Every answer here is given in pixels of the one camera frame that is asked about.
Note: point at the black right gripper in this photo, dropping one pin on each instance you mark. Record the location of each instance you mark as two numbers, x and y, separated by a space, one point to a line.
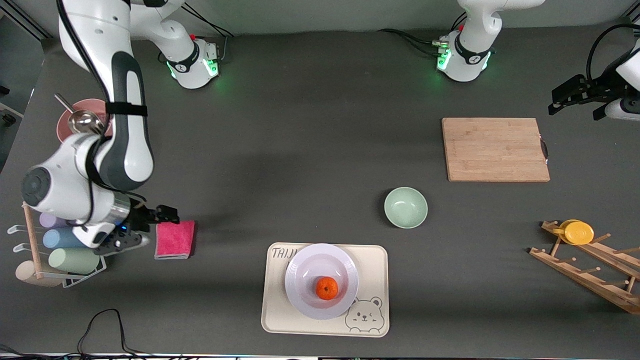
140 216

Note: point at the cream bear print tray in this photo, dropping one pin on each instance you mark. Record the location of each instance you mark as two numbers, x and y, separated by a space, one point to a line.
372 265

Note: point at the wooden peg drying rack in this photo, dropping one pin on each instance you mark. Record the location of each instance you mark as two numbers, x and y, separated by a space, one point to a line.
585 272

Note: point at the wooden cutting board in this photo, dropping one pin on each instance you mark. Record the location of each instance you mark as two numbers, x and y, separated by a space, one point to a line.
492 150

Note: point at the orange fruit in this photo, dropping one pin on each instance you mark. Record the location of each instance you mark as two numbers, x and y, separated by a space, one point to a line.
326 288

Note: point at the green cup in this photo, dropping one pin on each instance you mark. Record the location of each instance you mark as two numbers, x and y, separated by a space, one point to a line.
75 261

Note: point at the blue cup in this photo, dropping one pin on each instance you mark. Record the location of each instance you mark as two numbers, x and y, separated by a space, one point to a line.
60 239

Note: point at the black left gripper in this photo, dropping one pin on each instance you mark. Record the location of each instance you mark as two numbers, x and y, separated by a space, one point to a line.
598 89

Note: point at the yellow mug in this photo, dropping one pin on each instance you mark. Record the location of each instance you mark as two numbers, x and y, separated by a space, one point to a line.
579 232

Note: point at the pale green bowl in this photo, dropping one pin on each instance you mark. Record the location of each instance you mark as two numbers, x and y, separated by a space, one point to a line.
405 207

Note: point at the beige cup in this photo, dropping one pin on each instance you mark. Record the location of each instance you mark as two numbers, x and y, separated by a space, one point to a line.
25 272

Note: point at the pink folded cloth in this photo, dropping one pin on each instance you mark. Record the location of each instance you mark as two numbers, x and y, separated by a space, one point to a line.
174 239

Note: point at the metal ladle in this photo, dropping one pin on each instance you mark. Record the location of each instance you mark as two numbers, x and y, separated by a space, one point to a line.
85 121

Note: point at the white round plate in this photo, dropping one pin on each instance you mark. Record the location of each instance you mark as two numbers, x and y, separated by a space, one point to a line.
305 270

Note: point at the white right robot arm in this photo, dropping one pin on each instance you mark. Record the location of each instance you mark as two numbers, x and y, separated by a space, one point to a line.
125 150

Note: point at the pink bowl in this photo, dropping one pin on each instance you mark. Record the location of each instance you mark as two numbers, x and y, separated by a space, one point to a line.
65 127

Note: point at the purple cup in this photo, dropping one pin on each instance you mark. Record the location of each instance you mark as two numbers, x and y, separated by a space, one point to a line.
49 220

